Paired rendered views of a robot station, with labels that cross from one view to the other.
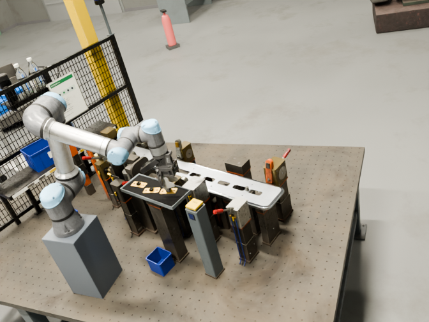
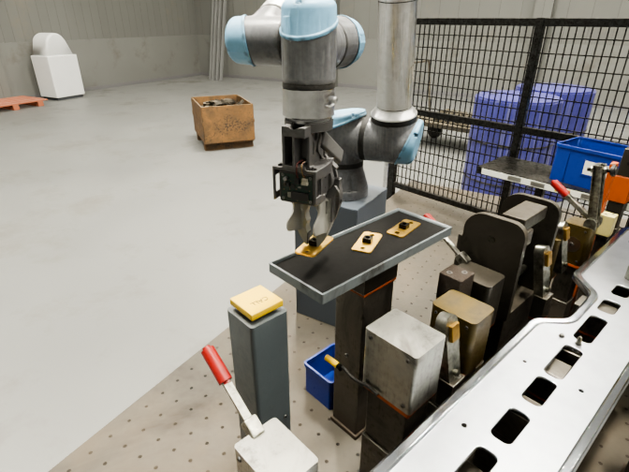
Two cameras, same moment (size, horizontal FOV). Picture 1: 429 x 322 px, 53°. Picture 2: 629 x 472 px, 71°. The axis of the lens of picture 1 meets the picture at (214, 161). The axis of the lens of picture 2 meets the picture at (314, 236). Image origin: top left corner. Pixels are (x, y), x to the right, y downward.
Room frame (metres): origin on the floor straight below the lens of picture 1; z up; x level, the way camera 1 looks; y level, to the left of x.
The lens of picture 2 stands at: (1.68, -0.43, 1.55)
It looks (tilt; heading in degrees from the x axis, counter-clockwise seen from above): 26 degrees down; 92
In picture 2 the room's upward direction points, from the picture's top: straight up
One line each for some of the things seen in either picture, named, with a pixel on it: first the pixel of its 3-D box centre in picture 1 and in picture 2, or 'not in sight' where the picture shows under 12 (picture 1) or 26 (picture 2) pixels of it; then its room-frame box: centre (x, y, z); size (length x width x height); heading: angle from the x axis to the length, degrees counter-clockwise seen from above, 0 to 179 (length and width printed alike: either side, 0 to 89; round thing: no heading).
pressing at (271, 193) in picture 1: (177, 169); (577, 352); (2.14, 0.23, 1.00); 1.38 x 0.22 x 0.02; 45
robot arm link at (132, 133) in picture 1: (130, 137); (324, 42); (1.67, 0.33, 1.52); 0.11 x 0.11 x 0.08; 69
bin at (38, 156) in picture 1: (49, 149); (607, 167); (2.62, 1.05, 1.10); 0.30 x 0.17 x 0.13; 127
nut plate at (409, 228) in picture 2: (138, 183); (403, 226); (1.83, 0.40, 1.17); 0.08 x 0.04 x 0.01; 54
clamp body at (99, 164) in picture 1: (108, 184); (560, 276); (2.36, 0.70, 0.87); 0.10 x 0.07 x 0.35; 135
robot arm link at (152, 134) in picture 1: (152, 133); (309, 44); (1.65, 0.23, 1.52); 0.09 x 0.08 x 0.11; 69
